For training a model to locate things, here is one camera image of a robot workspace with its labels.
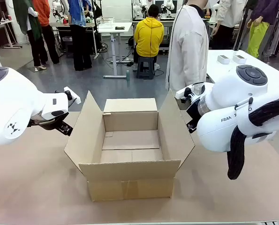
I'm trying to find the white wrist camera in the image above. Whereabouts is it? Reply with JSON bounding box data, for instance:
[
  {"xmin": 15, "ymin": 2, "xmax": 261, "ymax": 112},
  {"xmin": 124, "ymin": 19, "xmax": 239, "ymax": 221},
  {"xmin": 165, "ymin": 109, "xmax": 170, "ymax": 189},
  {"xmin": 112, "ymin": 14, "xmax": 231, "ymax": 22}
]
[
  {"xmin": 63, "ymin": 86, "xmax": 81, "ymax": 105},
  {"xmin": 175, "ymin": 84, "xmax": 202, "ymax": 101}
]

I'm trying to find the black computer monitor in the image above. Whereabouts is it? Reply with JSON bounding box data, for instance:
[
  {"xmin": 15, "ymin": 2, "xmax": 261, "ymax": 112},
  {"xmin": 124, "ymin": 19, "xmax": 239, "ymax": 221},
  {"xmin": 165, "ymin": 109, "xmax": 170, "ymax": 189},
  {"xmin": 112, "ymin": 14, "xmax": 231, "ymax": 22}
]
[{"xmin": 154, "ymin": 0, "xmax": 178, "ymax": 12}]

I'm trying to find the person in lime trousers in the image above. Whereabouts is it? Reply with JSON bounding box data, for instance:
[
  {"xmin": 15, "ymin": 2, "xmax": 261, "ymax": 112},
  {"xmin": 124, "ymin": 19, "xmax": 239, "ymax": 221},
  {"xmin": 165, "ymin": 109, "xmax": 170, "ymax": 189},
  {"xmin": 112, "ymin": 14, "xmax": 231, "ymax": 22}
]
[{"xmin": 246, "ymin": 0, "xmax": 279, "ymax": 59}]

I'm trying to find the grey desk black frame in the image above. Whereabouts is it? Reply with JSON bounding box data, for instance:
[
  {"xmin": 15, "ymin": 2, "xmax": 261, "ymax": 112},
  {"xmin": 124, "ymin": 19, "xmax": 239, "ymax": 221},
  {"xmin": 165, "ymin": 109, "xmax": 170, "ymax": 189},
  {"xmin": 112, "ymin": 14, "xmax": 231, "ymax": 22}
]
[{"xmin": 56, "ymin": 22, "xmax": 100, "ymax": 59}]

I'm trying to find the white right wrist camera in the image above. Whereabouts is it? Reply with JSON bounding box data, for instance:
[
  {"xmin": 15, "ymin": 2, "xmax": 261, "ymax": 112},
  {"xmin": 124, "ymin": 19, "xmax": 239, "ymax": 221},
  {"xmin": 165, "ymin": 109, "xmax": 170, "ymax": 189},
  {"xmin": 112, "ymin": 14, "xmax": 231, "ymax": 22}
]
[{"xmin": 175, "ymin": 84, "xmax": 202, "ymax": 101}]

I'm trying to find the person in green shawl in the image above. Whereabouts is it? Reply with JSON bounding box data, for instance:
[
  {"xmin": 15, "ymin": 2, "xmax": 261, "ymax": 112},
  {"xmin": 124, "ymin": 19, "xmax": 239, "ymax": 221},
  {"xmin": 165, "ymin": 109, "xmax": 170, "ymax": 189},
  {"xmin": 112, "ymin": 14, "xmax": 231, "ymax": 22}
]
[{"xmin": 12, "ymin": 0, "xmax": 48, "ymax": 71}]

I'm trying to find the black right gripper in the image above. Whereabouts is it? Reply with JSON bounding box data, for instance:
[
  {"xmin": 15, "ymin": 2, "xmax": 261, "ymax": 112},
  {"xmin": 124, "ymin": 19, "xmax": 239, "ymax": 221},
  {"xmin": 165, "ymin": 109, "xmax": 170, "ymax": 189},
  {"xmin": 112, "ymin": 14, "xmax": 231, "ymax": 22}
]
[{"xmin": 185, "ymin": 97, "xmax": 201, "ymax": 134}]

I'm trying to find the person in cream jacket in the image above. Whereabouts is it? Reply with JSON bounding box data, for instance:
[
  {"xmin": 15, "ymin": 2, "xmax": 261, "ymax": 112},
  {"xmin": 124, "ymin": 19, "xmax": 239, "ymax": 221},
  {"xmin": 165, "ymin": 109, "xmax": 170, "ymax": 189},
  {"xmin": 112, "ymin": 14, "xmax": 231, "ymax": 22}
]
[{"xmin": 211, "ymin": 0, "xmax": 247, "ymax": 50}]

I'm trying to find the clear plastic crate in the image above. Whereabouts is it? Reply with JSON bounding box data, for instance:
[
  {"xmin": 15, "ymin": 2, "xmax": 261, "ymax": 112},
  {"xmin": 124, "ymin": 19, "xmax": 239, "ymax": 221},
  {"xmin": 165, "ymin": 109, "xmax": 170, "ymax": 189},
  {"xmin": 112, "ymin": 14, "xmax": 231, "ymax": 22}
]
[{"xmin": 97, "ymin": 17, "xmax": 114, "ymax": 28}]

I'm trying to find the dark plastic stool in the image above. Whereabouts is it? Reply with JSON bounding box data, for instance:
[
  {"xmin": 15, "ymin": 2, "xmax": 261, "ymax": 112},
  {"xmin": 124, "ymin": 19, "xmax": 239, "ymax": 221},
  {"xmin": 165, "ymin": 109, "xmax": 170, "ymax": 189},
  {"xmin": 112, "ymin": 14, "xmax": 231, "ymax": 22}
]
[{"xmin": 136, "ymin": 57, "xmax": 156, "ymax": 80}]

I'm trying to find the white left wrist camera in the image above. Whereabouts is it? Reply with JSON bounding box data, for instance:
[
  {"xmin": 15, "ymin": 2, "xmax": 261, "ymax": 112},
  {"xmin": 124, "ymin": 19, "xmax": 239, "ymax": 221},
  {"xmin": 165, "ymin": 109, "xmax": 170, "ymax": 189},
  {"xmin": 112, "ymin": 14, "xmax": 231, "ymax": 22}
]
[{"xmin": 63, "ymin": 86, "xmax": 81, "ymax": 105}]

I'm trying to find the black slanted pole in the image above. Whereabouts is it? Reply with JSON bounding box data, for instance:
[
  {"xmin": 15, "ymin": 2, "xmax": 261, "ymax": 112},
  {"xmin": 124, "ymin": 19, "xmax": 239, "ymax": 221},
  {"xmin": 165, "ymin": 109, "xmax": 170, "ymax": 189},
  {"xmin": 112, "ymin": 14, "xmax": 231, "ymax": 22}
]
[{"xmin": 233, "ymin": 7, "xmax": 254, "ymax": 51}]

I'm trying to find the brown cardboard box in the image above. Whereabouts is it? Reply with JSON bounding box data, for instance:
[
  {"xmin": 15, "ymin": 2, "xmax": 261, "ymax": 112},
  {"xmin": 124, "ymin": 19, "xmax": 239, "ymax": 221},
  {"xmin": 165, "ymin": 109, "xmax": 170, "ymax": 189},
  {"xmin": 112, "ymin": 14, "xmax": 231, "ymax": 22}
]
[{"xmin": 63, "ymin": 90, "xmax": 196, "ymax": 203}]

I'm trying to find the white standing desk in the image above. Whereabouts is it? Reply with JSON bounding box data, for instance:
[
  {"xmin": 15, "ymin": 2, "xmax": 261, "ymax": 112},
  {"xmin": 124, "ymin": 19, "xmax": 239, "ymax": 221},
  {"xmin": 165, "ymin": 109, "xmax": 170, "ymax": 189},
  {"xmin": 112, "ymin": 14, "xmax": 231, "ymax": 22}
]
[{"xmin": 97, "ymin": 22, "xmax": 133, "ymax": 79}]

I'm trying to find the person in white cardigan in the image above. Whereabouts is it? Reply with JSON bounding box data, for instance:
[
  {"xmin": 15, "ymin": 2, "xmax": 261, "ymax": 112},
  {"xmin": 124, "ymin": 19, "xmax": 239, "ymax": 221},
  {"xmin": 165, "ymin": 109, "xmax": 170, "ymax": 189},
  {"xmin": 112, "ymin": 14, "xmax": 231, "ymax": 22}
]
[{"xmin": 165, "ymin": 0, "xmax": 210, "ymax": 94}]

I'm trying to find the person in blue shirt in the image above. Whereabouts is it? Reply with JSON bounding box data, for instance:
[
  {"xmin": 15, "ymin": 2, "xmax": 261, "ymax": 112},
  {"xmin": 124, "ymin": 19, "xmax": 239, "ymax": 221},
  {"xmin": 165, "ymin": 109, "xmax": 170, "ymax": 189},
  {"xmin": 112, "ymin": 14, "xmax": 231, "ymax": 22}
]
[{"xmin": 68, "ymin": 0, "xmax": 93, "ymax": 71}]

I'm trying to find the person in yellow hoodie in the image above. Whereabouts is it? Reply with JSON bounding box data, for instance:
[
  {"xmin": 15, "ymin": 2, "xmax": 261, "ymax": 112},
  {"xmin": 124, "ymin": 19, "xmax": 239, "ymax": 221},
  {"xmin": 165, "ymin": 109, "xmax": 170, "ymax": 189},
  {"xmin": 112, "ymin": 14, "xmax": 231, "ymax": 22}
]
[{"xmin": 132, "ymin": 4, "xmax": 165, "ymax": 71}]

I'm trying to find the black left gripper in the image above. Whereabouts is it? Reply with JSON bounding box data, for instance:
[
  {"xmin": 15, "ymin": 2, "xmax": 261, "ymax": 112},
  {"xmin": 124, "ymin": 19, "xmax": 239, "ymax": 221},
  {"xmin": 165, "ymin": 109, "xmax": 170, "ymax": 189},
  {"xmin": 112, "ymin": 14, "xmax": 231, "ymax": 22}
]
[{"xmin": 28, "ymin": 112, "xmax": 74, "ymax": 136}]

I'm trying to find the person in orange shirt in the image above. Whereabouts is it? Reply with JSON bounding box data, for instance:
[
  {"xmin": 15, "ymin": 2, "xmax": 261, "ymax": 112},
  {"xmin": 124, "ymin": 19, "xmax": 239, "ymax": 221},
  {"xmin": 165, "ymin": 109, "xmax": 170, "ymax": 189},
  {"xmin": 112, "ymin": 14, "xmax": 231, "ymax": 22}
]
[{"xmin": 32, "ymin": 0, "xmax": 60, "ymax": 65}]

